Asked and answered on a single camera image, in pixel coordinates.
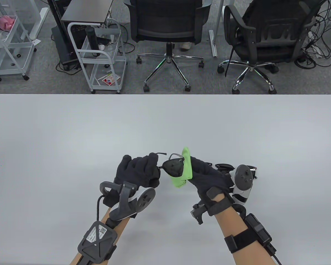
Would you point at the pink cloth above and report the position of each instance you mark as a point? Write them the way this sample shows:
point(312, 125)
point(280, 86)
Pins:
point(4, 22)

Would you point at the black mesh office chair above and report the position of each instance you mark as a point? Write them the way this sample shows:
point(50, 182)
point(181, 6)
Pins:
point(165, 27)
point(264, 52)

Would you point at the black computer tower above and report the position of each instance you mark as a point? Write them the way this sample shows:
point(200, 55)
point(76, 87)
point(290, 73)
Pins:
point(63, 47)

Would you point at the white paper tag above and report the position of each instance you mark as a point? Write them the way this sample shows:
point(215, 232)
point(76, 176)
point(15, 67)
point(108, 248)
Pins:
point(36, 42)

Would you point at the person's left hand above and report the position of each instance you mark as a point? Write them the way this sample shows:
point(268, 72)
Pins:
point(138, 171)

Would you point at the black square sunglasses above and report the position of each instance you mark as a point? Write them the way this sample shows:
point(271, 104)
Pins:
point(224, 166)

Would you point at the small black device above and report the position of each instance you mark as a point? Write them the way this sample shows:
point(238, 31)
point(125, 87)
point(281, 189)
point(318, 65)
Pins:
point(104, 40)

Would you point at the black caged tracker white label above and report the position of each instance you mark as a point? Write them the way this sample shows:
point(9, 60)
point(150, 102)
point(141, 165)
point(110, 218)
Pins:
point(98, 243)

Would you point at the black sunglasses thin temples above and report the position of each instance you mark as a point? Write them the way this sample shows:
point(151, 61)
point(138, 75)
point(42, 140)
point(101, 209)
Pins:
point(208, 164)

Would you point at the black aviator sunglasses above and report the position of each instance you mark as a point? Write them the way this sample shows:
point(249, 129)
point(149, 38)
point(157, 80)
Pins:
point(173, 167)

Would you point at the red white packet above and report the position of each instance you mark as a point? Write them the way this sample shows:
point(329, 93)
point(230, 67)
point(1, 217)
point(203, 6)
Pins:
point(110, 80)

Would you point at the person's right hand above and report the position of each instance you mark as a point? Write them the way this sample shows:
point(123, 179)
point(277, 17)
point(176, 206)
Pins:
point(209, 179)

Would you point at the person's right forearm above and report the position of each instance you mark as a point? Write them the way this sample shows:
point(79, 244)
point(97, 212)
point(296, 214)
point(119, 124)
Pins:
point(237, 229)

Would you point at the black cylindrical bottle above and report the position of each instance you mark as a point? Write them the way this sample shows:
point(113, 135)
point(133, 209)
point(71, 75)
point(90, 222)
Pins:
point(92, 38)

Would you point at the green microfibre cloth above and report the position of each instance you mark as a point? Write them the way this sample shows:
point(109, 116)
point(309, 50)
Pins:
point(182, 180)

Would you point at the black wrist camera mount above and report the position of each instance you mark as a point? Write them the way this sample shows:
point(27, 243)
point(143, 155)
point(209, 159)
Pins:
point(201, 212)

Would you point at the white desk leg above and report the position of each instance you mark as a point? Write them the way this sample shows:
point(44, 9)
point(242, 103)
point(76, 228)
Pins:
point(213, 44)
point(38, 24)

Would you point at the white metal shelf cart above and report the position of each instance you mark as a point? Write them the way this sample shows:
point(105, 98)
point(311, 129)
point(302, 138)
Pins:
point(5, 59)

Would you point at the white power strip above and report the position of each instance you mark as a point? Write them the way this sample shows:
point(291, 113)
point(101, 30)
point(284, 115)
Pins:
point(315, 51)

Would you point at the person's left forearm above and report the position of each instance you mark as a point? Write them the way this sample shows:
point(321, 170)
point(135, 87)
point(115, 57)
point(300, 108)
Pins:
point(113, 226)

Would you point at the dark brown side table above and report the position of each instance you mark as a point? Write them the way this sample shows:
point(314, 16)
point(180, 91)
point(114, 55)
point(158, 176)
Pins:
point(85, 11)

